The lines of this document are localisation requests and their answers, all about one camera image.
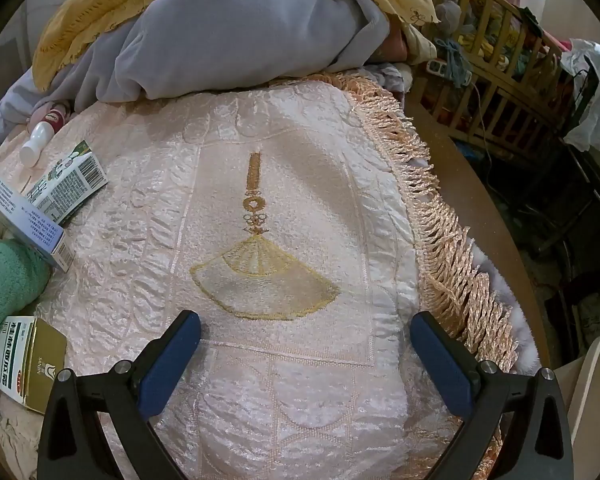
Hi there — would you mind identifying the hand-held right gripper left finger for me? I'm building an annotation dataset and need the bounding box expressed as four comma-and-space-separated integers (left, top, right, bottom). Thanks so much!
37, 310, 202, 480

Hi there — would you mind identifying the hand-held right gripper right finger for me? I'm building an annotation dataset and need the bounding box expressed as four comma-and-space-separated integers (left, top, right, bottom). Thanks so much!
410, 311, 574, 480

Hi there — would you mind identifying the white green rainbow medicine box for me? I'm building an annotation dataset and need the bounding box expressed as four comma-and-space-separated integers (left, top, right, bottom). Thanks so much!
0, 316, 68, 415

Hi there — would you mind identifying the white milk carton cow print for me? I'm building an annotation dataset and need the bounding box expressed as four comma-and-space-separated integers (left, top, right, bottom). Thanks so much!
27, 140, 109, 226

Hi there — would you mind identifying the white fleece blanket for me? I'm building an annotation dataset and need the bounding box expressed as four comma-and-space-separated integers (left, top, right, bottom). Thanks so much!
472, 245, 538, 376

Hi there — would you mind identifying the white plastic bin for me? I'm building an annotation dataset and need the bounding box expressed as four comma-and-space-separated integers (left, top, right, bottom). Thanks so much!
555, 332, 600, 480

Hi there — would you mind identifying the green towel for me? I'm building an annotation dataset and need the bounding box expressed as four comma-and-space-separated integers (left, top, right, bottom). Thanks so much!
0, 240, 51, 341

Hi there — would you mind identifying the long white blue medicine box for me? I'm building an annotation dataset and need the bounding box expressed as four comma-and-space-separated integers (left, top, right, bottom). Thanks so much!
0, 158, 76, 272

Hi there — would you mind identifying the pink embroidered fringed bedspread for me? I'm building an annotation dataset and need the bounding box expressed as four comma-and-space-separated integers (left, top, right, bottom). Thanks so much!
0, 72, 521, 480

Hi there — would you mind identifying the white bottle with red label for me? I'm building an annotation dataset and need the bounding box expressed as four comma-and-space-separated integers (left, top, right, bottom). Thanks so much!
21, 101, 71, 167

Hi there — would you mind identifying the wooden crib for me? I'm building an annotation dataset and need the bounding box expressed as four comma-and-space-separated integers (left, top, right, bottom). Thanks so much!
405, 0, 591, 161

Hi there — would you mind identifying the grey blanket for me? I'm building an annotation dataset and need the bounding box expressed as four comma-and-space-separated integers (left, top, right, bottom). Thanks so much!
0, 0, 396, 146

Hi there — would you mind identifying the grey plush toy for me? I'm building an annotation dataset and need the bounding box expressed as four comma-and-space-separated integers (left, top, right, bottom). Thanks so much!
432, 1, 463, 36

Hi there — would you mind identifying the yellow quilt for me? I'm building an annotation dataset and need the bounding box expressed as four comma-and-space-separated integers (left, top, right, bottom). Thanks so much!
32, 0, 441, 93

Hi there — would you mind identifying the wooden bed frame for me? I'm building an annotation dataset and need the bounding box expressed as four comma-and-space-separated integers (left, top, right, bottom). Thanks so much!
405, 95, 551, 371

